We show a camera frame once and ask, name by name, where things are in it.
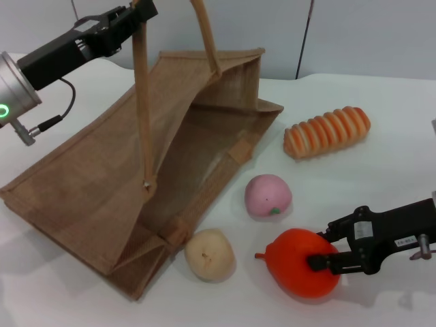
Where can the striped orange bread loaf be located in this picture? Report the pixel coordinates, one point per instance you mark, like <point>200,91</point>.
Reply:
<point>327,133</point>

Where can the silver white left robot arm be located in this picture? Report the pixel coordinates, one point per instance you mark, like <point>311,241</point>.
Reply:
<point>15,88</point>

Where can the pink peach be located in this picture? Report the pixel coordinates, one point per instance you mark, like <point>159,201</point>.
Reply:
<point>267,199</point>

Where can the red-orange pear-shaped orange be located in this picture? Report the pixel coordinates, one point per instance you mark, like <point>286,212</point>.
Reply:
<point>293,259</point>

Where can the brown woven handbag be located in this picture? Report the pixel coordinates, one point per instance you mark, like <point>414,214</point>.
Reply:
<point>85,190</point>

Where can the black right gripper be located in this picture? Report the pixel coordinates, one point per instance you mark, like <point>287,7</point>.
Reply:
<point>381,235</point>

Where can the beige round fruit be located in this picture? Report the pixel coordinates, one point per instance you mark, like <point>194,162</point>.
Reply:
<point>209,255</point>

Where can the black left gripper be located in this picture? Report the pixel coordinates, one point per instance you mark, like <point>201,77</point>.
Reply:
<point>68,47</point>

